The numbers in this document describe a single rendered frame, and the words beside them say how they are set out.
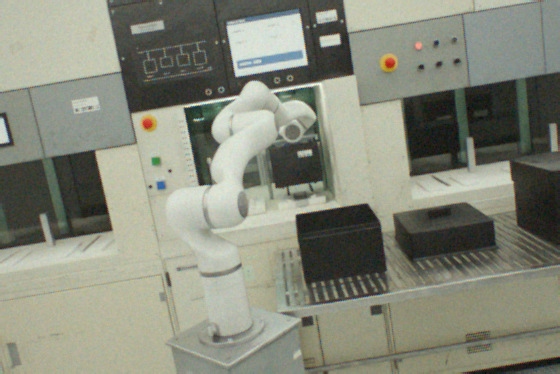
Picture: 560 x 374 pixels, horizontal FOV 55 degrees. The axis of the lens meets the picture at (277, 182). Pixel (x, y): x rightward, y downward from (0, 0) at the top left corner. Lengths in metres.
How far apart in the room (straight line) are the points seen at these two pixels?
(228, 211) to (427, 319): 1.27
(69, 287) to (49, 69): 0.88
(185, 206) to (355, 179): 0.88
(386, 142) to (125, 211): 1.08
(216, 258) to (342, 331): 1.05
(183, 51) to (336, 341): 1.35
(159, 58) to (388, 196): 1.05
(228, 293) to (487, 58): 1.38
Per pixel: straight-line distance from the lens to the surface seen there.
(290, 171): 2.36
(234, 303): 1.51
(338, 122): 2.11
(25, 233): 2.93
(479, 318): 2.51
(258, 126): 1.68
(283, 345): 1.57
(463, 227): 1.91
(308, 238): 1.77
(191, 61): 2.15
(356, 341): 2.42
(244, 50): 2.14
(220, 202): 1.41
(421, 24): 2.22
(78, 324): 2.48
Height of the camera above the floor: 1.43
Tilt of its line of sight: 10 degrees down
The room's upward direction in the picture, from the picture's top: 10 degrees counter-clockwise
